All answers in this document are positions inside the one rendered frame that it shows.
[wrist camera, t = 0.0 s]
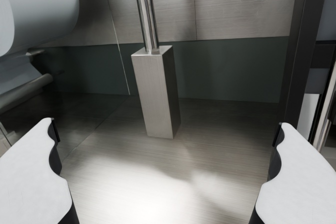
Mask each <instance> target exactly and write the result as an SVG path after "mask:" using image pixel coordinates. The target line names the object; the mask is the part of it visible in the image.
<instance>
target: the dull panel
mask: <svg viewBox="0 0 336 224"><path fill-rule="evenodd" d="M288 42H289V36H276V37H254V38H232V39H211V40H189V41H168V42H159V46H173V54H174V63H175V73H176V82H177V91H178V98H188V99H206V100H225V101H244V102H263V103H279V100H280V94H281V87H282V81H283V74H284V68H285V61H286V55H287V48H288ZM118 46H119V50H120V54H121V59H122V63H123V67H124V72H125V76H126V80H127V85H128V89H129V93H130V95H131V96H139V91H138V86H137V82H136V77H135V72H134V67H133V62H132V58H131V55H132V54H134V53H136V52H137V51H139V50H140V49H142V48H144V47H145V45H144V43H125V44H118Z"/></svg>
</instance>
